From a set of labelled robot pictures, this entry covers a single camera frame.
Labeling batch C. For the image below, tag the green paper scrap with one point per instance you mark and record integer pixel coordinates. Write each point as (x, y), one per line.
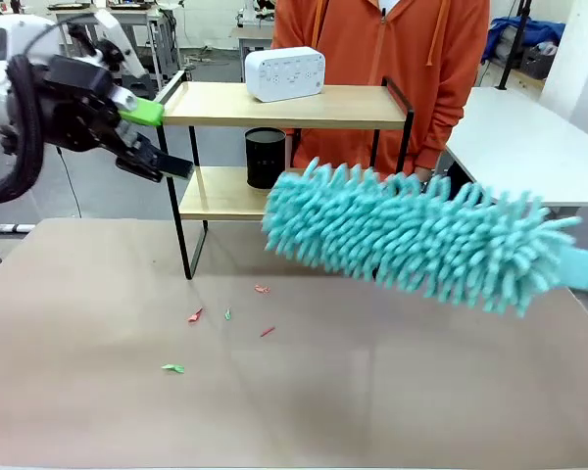
(173, 368)
(228, 314)

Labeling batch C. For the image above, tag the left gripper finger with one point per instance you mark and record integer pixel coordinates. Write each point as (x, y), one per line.
(144, 113)
(169, 167)

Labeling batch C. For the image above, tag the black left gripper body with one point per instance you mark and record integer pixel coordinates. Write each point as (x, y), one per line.
(76, 120)

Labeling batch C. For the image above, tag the person's orange hoodie torso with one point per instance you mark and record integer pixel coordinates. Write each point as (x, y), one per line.
(362, 63)

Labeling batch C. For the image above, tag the white side table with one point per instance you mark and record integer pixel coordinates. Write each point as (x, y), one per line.
(519, 147)

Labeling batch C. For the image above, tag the white power strip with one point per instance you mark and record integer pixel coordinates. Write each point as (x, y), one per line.
(14, 228)

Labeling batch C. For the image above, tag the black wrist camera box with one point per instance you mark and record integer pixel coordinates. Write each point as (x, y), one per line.
(73, 74)

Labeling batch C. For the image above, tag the black stand pole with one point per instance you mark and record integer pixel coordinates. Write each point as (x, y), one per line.
(512, 49)

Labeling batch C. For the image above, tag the person's left forearm orange sleeve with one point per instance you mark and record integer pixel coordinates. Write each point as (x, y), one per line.
(458, 112)

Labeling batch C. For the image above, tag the red paper scrap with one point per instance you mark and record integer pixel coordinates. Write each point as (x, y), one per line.
(195, 315)
(262, 289)
(267, 332)

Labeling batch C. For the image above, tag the black mesh pen cup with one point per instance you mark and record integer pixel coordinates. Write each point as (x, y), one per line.
(264, 156)

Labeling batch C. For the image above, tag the grey background workbench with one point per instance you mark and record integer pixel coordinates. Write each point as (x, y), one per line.
(147, 29)

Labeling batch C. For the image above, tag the black frame wooden shelf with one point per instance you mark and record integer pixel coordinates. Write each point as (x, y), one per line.
(284, 113)

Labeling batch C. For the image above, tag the teal microfibre duster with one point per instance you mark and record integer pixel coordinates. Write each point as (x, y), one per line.
(411, 235)

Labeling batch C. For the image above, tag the blue cloth pile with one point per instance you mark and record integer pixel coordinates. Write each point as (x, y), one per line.
(514, 32)

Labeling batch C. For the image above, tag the person's left hand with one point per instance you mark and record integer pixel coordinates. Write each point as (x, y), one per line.
(424, 173)

